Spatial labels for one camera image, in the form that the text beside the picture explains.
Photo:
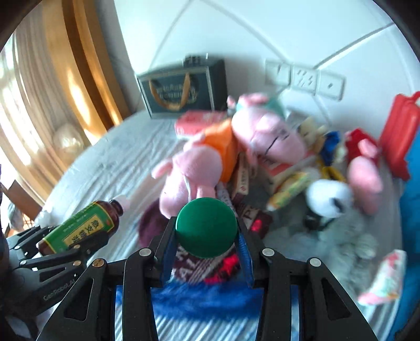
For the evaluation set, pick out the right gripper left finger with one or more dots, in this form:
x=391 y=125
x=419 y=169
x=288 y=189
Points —
x=148 y=268

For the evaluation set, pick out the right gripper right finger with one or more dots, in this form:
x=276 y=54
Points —
x=264 y=268

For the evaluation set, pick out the brown syrup bottle green label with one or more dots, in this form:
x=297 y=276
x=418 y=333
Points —
x=98 y=216

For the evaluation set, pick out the green round lid jar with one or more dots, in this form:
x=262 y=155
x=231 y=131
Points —
x=206 y=228

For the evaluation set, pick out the grey fluffy plush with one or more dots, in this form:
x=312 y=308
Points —
x=344 y=246

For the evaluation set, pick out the pink pig plush orange dress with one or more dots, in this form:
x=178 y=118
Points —
x=207 y=159

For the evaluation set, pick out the Kotex pad pack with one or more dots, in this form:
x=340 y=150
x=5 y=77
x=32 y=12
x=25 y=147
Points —
x=388 y=281

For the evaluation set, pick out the maroon knit hat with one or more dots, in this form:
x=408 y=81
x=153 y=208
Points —
x=193 y=270

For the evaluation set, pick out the white black round plush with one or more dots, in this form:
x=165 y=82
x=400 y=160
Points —
x=329 y=198

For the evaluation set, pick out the pink pig plush teal dress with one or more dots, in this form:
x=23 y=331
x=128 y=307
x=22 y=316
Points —
x=262 y=132

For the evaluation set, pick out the blue yellow small doll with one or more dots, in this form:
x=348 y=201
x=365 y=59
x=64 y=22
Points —
x=327 y=147

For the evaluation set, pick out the blue plastic crate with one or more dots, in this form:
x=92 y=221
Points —
x=406 y=322

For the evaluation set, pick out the pink tissue pack by bag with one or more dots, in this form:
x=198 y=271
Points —
x=195 y=121

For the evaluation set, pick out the pig plush red dress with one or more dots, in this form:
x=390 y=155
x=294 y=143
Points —
x=363 y=170

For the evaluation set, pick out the red plastic case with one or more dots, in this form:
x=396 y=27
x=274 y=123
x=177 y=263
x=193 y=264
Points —
x=399 y=132

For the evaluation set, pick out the black gift bag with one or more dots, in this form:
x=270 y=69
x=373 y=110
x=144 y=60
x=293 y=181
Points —
x=196 y=83

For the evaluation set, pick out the white wall socket panel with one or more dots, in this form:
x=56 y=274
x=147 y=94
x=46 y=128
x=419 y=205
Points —
x=305 y=79

